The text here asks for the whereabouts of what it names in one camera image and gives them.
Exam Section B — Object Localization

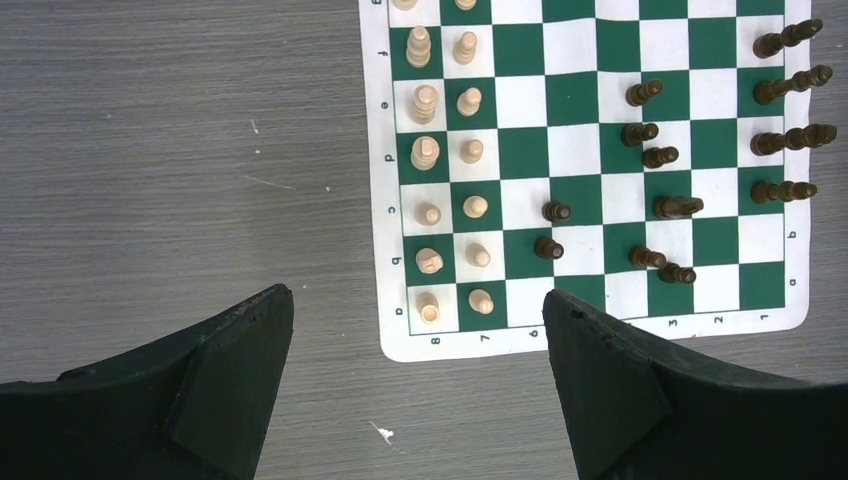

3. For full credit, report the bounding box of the dark chess piece e1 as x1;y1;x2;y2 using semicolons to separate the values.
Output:
753;65;833;105

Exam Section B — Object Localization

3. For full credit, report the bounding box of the white chess piece e8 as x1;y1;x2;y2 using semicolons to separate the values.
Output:
410;84;439;125

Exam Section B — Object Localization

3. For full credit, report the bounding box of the white chess piece f8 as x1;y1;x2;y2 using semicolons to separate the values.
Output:
406;26;432;68

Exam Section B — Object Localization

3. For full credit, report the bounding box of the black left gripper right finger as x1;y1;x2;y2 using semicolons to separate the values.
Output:
543;290;847;479

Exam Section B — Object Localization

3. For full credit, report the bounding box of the white chess piece g8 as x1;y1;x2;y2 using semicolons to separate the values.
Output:
392;0;417;11

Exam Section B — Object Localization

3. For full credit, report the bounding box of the white chess piece c8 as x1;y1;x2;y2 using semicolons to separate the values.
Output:
415;202;442;227

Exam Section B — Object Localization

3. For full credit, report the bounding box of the dark chess pawn e4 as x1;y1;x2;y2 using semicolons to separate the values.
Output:
625;79;664;107

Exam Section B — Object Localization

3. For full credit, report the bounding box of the dark chess pawn d4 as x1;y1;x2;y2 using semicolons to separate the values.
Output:
621;123;659;147

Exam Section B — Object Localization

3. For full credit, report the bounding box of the white chess piece a8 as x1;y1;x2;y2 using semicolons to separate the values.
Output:
416;292;440;325

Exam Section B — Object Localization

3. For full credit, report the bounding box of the dark chess piece c3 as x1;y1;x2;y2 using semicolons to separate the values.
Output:
652;196;704;219

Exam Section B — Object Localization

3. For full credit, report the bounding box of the dark chess pawn d3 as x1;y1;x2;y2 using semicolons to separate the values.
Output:
641;146;679;169

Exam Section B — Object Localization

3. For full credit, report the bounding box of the white chess piece d8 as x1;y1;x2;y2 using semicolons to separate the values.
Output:
410;135;440;171

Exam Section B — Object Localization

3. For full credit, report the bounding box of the dark chess piece f1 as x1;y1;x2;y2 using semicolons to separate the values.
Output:
752;18;823;59

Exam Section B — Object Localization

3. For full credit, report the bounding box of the white chess piece b8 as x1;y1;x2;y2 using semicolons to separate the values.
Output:
415;247;444;274

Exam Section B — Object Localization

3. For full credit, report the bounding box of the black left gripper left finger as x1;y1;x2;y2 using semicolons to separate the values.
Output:
1;284;294;479

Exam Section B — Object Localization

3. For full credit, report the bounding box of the dark chess pawn b5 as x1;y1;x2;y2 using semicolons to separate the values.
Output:
534;237;564;260

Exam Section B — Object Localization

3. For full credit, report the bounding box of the white chess pawn d7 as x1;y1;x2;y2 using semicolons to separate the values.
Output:
460;139;484;164

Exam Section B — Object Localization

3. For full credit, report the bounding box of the green white chess mat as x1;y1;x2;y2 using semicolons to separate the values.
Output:
359;1;814;362

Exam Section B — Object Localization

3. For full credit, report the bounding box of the white chess pawn b7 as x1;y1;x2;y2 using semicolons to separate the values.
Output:
465;243;491;268

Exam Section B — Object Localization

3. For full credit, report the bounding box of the white chess pawn e7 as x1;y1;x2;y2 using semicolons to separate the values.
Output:
456;87;482;117

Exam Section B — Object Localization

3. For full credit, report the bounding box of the white chess pawn c7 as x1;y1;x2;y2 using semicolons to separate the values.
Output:
462;195;489;219

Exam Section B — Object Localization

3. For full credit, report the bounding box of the white chess pawn f7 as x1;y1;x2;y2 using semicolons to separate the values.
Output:
452;31;478;65

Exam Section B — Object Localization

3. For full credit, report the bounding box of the dark chess piece d1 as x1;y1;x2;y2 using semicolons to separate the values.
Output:
750;124;838;156

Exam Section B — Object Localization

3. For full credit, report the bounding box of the dark chess pawn c5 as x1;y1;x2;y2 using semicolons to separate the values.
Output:
541;200;572;222

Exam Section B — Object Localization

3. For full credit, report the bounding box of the dark chess pawn b3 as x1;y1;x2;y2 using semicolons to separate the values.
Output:
628;246;667;269

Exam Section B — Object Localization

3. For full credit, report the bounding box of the dark chess piece c1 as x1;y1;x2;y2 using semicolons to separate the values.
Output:
751;181;818;204

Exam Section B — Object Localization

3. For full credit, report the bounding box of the white chess pawn a7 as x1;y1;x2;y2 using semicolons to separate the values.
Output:
468;289;495;315

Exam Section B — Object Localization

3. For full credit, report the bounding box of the white chess pawn g7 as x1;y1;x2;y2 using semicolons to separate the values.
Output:
455;0;477;11

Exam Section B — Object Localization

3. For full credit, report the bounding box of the dark chess pawn a3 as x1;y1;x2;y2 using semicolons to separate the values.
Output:
657;262;697;284

